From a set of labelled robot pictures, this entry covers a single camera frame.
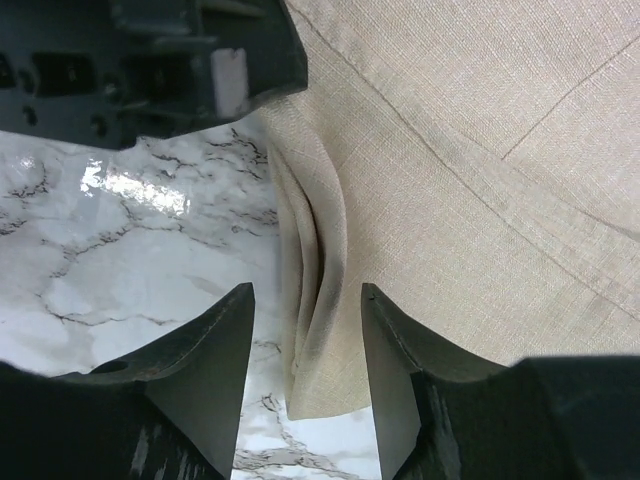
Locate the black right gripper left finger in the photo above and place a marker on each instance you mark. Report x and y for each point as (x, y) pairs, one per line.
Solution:
(168, 410)

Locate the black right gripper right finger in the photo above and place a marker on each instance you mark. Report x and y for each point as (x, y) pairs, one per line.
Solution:
(442, 412)

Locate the beige cloth napkin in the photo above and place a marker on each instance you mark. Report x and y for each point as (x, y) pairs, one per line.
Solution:
(478, 161)

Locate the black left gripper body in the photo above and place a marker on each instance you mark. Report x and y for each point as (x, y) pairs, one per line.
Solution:
(105, 73)

